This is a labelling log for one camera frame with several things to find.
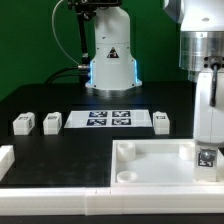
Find black cables on table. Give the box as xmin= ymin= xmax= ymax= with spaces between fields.
xmin=44 ymin=65 xmax=88 ymax=84

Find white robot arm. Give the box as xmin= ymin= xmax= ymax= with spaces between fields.
xmin=86 ymin=0 xmax=224 ymax=147

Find grey cable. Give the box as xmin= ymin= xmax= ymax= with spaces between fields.
xmin=51 ymin=0 xmax=83 ymax=66

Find white left fence block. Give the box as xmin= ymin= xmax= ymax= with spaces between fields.
xmin=0 ymin=145 xmax=15 ymax=181

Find white front fence bar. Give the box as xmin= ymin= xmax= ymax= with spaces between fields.
xmin=0 ymin=186 xmax=224 ymax=216

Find white square table top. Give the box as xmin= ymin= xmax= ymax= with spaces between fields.
xmin=111 ymin=139 xmax=224 ymax=187

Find white marker sheet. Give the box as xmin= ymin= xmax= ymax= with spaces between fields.
xmin=65 ymin=110 xmax=152 ymax=128

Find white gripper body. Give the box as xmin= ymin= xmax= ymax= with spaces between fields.
xmin=193 ymin=73 xmax=224 ymax=147

